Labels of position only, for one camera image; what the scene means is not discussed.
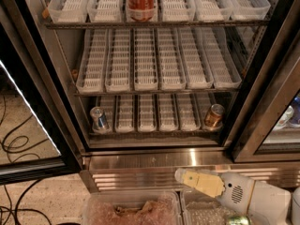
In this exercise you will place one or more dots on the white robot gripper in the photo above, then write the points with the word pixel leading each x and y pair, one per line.
pixel 234 188

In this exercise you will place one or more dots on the green can in bin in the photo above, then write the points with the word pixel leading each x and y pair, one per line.
pixel 238 220

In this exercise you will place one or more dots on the orange soda can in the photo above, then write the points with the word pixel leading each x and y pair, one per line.
pixel 214 116

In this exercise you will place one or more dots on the right fridge glass door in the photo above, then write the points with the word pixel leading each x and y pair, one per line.
pixel 260 141

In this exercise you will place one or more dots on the steel fridge base grille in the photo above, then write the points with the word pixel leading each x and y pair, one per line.
pixel 150 169

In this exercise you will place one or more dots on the blue silver can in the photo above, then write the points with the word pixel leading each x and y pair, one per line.
pixel 100 123

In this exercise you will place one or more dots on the open fridge glass door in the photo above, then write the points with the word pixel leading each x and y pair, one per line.
pixel 41 135

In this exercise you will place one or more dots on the red cola can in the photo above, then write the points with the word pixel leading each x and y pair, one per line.
pixel 140 10

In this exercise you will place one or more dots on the right clear plastic bin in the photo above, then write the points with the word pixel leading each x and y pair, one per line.
pixel 188 195

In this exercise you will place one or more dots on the clear plastic bin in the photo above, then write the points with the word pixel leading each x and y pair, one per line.
pixel 188 195
pixel 133 198

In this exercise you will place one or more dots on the bubble wrap in right bin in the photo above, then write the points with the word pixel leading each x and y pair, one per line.
pixel 208 213

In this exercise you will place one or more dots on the left clear plastic bin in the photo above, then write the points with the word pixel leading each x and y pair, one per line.
pixel 133 198

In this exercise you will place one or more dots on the middle wire shelf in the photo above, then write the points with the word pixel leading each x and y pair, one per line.
pixel 159 91

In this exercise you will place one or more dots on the wire shelf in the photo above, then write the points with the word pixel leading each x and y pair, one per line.
pixel 127 25
pixel 159 91
pixel 156 134

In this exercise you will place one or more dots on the bottom wire shelf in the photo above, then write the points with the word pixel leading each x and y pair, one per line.
pixel 156 134

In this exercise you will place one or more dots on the top wire shelf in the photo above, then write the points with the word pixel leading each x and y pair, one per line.
pixel 127 25

